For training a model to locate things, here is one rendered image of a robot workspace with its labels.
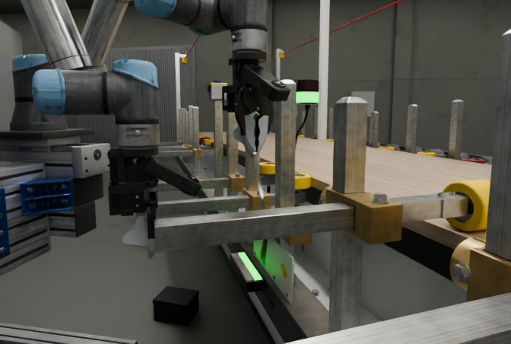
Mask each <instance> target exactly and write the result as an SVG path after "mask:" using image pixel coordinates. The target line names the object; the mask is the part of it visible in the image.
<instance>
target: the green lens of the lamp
mask: <svg viewBox="0 0 511 344"><path fill-rule="evenodd" d="M298 102H315V103H318V102H319V92H297V93H296V103H298Z"/></svg>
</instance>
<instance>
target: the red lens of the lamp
mask: <svg viewBox="0 0 511 344"><path fill-rule="evenodd" d="M293 82H295V83H296V84H297V91H319V81H316V80H299V81H293Z"/></svg>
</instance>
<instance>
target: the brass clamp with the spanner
mask: <svg viewBox="0 0 511 344"><path fill-rule="evenodd" d="M282 239H283V240H284V241H285V242H286V243H287V244H288V245H289V246H291V247H292V246H298V245H304V244H311V243H312V234H303V235H297V236H289V237H282Z"/></svg>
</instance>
